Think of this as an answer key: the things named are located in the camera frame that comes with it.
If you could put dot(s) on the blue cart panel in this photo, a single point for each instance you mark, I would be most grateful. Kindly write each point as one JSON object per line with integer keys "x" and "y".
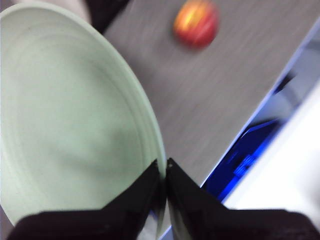
{"x": 237, "y": 160}

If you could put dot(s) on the green plate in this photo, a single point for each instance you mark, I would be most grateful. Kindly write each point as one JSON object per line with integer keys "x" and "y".
{"x": 70, "y": 112}

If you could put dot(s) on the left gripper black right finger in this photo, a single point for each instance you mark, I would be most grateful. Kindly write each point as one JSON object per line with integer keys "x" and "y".
{"x": 212, "y": 222}

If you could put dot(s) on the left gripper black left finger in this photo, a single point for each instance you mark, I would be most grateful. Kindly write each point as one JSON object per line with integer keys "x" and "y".
{"x": 100, "y": 225}

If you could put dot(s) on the red apple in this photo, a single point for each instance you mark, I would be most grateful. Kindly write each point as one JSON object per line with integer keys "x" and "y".
{"x": 196, "y": 23}

